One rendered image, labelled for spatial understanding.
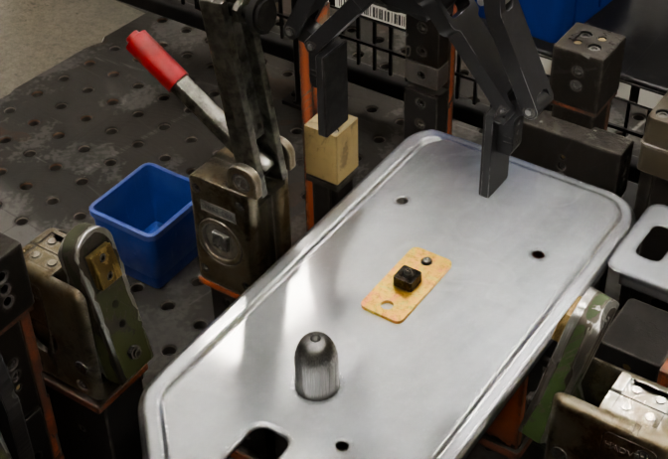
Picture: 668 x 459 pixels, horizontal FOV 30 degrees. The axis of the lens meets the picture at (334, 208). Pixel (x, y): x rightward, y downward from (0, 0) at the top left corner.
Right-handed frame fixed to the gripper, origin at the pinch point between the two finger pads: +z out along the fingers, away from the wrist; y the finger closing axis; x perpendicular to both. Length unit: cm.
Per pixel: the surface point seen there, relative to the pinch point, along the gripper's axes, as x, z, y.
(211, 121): -1.0, 4.2, -18.1
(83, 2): 143, 113, -187
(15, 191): 16, 43, -67
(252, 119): -0.2, 3.1, -14.4
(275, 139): 0.9, 5.2, -13.1
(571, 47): 27.0, 5.8, 0.4
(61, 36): 127, 113, -180
